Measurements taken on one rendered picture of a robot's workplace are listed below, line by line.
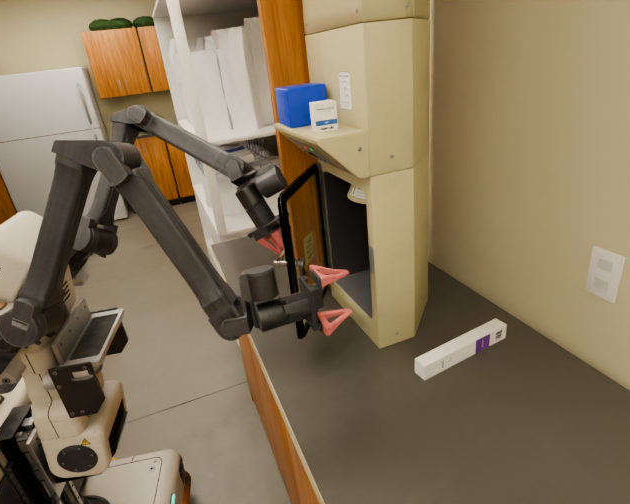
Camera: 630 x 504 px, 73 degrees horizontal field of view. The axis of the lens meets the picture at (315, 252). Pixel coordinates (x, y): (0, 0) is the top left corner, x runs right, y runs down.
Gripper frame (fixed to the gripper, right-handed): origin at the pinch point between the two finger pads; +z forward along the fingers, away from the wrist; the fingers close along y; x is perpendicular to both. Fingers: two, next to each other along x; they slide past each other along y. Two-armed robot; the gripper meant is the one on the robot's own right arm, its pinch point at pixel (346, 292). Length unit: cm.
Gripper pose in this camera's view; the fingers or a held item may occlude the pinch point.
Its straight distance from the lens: 91.2
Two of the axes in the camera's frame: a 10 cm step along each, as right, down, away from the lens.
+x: -3.7, -3.7, 8.6
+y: -1.0, -9.0, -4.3
